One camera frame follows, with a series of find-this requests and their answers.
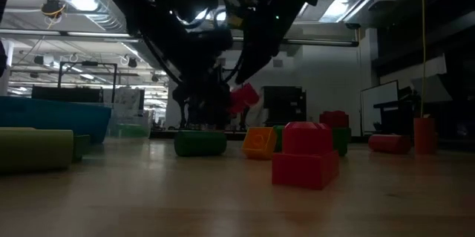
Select dark green cylinder block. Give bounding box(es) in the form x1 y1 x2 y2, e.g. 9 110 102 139
174 129 228 158

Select black long box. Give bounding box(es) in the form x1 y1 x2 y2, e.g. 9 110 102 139
31 85 105 103

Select clear plastic bin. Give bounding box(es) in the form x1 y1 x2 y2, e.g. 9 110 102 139
107 112 153 140

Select black desk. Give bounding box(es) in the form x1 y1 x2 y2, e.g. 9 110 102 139
373 86 475 143

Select black aluminium table frame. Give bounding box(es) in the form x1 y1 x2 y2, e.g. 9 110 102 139
150 128 475 153

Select blue plastic bin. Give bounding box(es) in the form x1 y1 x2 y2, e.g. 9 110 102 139
0 95 113 144

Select grey horizontal bar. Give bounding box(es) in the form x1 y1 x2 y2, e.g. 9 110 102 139
0 28 360 48

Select light green cylinder block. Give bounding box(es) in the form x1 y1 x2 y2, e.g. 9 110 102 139
0 128 74 173

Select silver spiral duct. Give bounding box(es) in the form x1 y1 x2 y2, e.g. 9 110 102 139
22 0 129 33

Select whiteboard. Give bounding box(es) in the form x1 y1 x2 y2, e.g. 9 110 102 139
360 79 400 134

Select red double block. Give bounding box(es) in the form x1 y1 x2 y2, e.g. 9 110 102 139
229 82 261 116
271 120 340 191

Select dark red block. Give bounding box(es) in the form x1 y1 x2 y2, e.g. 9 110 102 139
319 110 350 129

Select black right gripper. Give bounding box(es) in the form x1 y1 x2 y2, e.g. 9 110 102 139
235 0 319 84

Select black cabinet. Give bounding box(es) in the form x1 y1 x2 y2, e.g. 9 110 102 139
261 85 308 127

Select yellow small block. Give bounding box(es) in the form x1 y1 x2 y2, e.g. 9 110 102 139
241 126 278 161

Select black frame stand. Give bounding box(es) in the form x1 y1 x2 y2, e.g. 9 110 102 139
57 60 119 103

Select red cylinder block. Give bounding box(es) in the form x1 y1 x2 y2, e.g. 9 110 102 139
368 134 413 155

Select orange cylinder block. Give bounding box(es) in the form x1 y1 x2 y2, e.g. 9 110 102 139
413 117 436 155

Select black yellow cable reel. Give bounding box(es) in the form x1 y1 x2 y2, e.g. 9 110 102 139
40 0 67 21

